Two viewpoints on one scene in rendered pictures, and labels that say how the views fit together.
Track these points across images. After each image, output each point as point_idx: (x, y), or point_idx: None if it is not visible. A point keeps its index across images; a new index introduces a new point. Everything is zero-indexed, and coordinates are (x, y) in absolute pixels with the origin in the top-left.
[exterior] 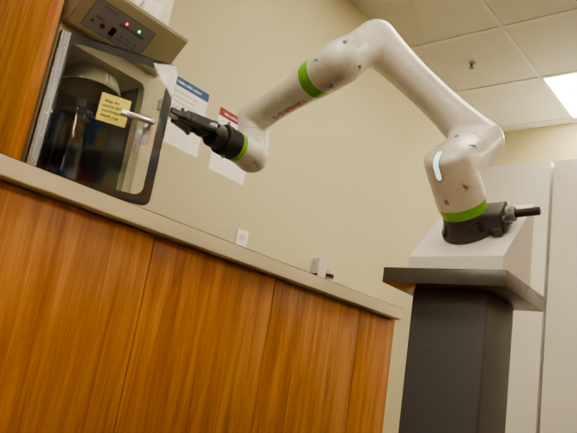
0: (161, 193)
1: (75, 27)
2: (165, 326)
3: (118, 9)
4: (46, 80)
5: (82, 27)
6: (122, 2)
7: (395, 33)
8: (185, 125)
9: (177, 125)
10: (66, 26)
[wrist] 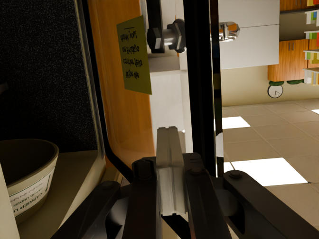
0: None
1: (113, 173)
2: None
3: (162, 229)
4: (92, 74)
5: (119, 179)
6: (172, 234)
7: None
8: (156, 219)
9: (79, 218)
10: (104, 169)
